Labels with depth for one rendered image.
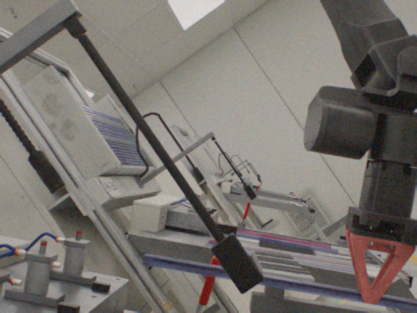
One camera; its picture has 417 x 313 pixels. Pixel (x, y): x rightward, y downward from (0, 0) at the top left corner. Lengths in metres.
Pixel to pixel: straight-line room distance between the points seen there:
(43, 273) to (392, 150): 0.37
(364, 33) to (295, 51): 7.62
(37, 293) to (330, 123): 0.33
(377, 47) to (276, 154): 7.49
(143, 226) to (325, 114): 1.18
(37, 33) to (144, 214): 1.26
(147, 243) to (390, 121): 1.00
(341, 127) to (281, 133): 7.55
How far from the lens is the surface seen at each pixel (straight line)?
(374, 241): 0.66
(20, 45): 0.53
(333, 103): 0.65
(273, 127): 8.19
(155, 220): 1.75
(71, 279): 0.71
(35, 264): 0.60
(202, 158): 5.21
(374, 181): 0.67
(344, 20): 0.74
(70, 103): 1.72
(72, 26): 0.52
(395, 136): 0.67
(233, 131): 8.20
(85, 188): 1.55
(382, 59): 0.70
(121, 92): 0.50
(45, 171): 0.66
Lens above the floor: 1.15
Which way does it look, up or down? 1 degrees down
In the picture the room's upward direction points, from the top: 34 degrees counter-clockwise
